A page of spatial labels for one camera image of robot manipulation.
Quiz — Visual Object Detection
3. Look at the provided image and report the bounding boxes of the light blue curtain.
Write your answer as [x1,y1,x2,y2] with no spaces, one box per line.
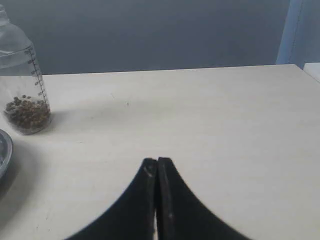
[275,0,320,69]

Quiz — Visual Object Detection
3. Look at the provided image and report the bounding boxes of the white side table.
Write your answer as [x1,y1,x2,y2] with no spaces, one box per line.
[303,62,320,83]

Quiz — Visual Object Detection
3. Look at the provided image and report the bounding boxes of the clear plastic shaker bottle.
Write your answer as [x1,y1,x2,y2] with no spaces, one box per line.
[0,6,51,135]

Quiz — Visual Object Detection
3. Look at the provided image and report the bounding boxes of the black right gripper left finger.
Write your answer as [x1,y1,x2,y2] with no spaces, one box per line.
[69,158,158,240]

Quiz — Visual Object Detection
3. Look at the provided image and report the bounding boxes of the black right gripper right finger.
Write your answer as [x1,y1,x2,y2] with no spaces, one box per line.
[156,157,248,240]

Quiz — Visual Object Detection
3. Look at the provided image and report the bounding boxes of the round metal plate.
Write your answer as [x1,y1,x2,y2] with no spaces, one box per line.
[0,129,14,179]

